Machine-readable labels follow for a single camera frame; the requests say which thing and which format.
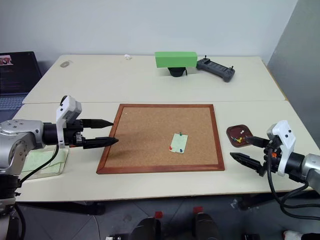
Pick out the dark robot torso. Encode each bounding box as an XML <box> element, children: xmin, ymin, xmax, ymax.
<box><xmin>0</xmin><ymin>174</ymin><xmax>27</xmax><ymax>240</ymax></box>

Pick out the green rectangular box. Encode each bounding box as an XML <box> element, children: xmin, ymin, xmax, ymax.
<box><xmin>154</xmin><ymin>51</ymin><xmax>198</xmax><ymax>69</ymax></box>

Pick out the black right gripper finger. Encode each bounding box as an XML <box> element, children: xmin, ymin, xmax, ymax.
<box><xmin>243</xmin><ymin>135</ymin><xmax>271</xmax><ymax>149</ymax></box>
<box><xmin>229</xmin><ymin>152</ymin><xmax>264</xmax><ymax>174</ymax></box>

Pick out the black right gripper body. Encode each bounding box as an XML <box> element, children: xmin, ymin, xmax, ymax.
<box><xmin>258</xmin><ymin>134</ymin><xmax>283</xmax><ymax>178</ymax></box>

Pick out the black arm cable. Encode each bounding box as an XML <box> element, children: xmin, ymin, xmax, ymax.
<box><xmin>14</xmin><ymin>143</ymin><xmax>61</xmax><ymax>198</ymax></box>
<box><xmin>264</xmin><ymin>146</ymin><xmax>320</xmax><ymax>221</ymax></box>

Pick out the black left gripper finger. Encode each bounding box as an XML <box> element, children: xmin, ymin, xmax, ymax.
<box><xmin>82</xmin><ymin>118</ymin><xmax>115</xmax><ymax>130</ymax></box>
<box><xmin>82</xmin><ymin>136</ymin><xmax>120</xmax><ymax>150</ymax></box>

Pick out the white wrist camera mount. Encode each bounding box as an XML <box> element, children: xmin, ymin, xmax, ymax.
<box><xmin>265</xmin><ymin>119</ymin><xmax>297</xmax><ymax>177</ymax></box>
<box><xmin>55</xmin><ymin>95</ymin><xmax>83</xmax><ymax>147</ymax></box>

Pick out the dark rounded shape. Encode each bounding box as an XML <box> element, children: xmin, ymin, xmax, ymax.
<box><xmin>129</xmin><ymin>216</ymin><xmax>163</xmax><ymax>240</ymax></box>
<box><xmin>194</xmin><ymin>211</ymin><xmax>221</xmax><ymax>240</ymax></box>

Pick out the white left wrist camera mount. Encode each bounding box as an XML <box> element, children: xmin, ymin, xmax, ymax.
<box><xmin>55</xmin><ymin>95</ymin><xmax>83</xmax><ymax>147</ymax></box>

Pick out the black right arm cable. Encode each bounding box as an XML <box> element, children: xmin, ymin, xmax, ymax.
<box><xmin>264</xmin><ymin>146</ymin><xmax>320</xmax><ymax>221</ymax></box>

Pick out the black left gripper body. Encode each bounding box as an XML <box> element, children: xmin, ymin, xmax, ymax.
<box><xmin>63</xmin><ymin>119</ymin><xmax>85</xmax><ymax>149</ymax></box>

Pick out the clear plastic tray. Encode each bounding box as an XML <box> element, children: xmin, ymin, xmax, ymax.
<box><xmin>20</xmin><ymin>146</ymin><xmax>70</xmax><ymax>180</ymax></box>

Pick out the brown dish with pushpins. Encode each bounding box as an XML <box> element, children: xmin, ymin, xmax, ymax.
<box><xmin>225</xmin><ymin>123</ymin><xmax>254</xmax><ymax>149</ymax></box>

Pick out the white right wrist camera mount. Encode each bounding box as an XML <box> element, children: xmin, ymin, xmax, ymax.
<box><xmin>265</xmin><ymin>119</ymin><xmax>297</xmax><ymax>177</ymax></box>

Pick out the dark laptop computer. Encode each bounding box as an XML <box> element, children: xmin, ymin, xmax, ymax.
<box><xmin>0</xmin><ymin>51</ymin><xmax>44</xmax><ymax>124</ymax></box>

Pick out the cork board with wooden frame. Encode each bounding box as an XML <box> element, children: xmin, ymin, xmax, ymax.
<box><xmin>96</xmin><ymin>103</ymin><xmax>226</xmax><ymax>175</ymax></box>

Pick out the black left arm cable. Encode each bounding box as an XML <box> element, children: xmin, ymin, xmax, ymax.
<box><xmin>14</xmin><ymin>143</ymin><xmax>61</xmax><ymax>198</ymax></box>

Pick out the white rounded object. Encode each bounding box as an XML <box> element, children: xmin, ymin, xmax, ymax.
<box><xmin>283</xmin><ymin>229</ymin><xmax>304</xmax><ymax>240</ymax></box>

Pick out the grey remote controller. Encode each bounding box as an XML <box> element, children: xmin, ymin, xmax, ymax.
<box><xmin>195</xmin><ymin>55</ymin><xmax>236</xmax><ymax>84</ymax></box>

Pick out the pale green paper note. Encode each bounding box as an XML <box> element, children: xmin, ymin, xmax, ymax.
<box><xmin>22</xmin><ymin>149</ymin><xmax>66</xmax><ymax>173</ymax></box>
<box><xmin>167</xmin><ymin>132</ymin><xmax>189</xmax><ymax>155</ymax></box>

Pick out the black round device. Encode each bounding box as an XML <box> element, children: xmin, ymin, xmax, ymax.
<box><xmin>167</xmin><ymin>66</ymin><xmax>188</xmax><ymax>78</ymax></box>

